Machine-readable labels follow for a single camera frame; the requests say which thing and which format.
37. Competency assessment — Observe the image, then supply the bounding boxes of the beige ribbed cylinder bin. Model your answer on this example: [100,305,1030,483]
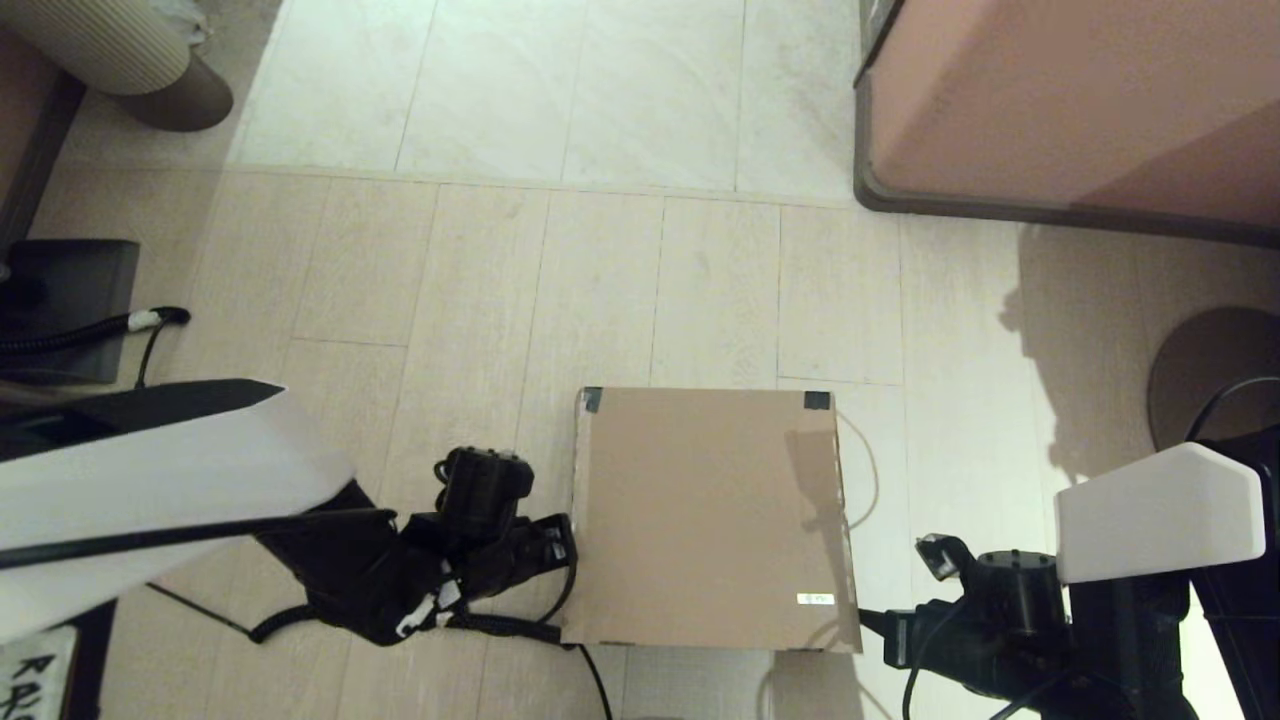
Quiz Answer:
[0,0,236,133]

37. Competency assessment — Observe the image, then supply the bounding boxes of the thin white cable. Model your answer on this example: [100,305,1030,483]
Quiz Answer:
[836,408,883,533]

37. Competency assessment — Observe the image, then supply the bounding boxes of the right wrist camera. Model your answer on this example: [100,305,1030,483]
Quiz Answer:
[915,533,979,583]

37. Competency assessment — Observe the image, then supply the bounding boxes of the white plastic bag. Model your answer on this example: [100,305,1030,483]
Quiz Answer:
[158,0,213,49]

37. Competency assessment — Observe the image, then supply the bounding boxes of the brown wooden furniture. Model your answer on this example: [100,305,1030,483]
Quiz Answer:
[0,28,87,246]

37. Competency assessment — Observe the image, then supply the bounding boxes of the dark grey square base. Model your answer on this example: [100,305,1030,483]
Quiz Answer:
[0,238,142,387]

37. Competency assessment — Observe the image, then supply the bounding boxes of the pink cabinet with dark plinth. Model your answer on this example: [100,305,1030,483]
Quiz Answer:
[852,0,1280,250]

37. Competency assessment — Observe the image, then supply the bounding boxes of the black braided cable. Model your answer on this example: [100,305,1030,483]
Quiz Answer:
[0,305,192,391]

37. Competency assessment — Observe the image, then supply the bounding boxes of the black coiled cable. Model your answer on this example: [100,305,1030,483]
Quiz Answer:
[148,582,614,720]

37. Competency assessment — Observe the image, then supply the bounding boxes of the brown cardboard shoe box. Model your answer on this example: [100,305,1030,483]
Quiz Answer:
[560,386,865,655]

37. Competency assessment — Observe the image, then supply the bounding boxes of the round brown base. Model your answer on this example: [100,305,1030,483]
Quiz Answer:
[1146,306,1280,471]

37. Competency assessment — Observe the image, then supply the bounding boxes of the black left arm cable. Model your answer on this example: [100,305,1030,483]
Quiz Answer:
[0,508,581,646]

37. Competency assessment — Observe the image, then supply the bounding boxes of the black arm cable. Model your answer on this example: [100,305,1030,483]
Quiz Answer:
[0,508,581,646]
[898,374,1280,720]

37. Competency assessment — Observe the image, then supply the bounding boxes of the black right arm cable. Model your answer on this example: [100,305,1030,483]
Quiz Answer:
[898,374,1280,720]

